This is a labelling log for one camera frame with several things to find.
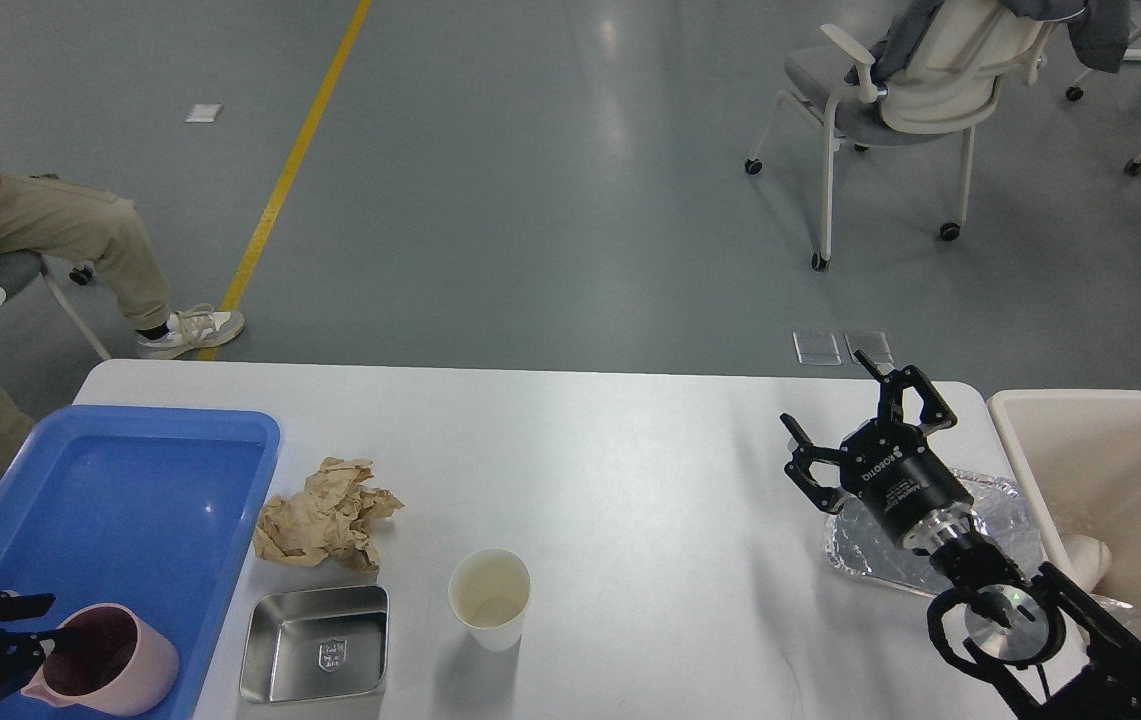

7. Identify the white grey office chair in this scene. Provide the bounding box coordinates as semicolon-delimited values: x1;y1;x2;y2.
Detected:
744;1;1058;272

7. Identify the floor outlet plate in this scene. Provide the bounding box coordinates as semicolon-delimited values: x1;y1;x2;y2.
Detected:
844;331;895;366
791;331;843;366

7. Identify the right floor outlet plate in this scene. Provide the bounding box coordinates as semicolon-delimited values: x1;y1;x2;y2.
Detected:
844;331;895;366

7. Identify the blue plastic tray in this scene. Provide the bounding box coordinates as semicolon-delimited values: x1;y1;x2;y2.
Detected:
0;405;280;719

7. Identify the grey chair of person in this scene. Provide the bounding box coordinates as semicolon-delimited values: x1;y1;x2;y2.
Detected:
0;250;112;361

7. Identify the left floor outlet plate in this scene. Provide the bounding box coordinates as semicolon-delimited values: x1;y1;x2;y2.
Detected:
791;331;843;366

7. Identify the grey jacket on chair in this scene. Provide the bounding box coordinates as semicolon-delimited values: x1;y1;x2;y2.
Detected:
845;0;1131;84

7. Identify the aluminium foil tray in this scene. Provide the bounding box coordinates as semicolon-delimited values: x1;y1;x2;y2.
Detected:
823;469;1046;597

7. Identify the crumpled brown paper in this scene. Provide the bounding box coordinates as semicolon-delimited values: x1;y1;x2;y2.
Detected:
253;458;404;574

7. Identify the white paper cup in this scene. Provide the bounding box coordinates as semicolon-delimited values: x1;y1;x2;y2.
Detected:
447;548;532;653

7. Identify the pink mug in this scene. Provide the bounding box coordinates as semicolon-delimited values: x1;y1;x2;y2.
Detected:
21;602;180;717

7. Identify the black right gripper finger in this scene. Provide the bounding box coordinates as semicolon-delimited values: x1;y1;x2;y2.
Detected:
780;413;852;515
853;350;958;432

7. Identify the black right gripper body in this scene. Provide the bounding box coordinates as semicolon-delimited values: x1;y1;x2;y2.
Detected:
839;418;974;551

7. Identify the seated person in khaki trousers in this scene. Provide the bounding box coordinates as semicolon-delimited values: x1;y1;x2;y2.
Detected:
0;45;246;461

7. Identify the beige plastic bin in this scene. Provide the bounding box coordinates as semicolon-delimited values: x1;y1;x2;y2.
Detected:
989;389;1141;609

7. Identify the square stainless steel tray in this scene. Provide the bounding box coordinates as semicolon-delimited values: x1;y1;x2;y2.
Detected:
238;585;390;705

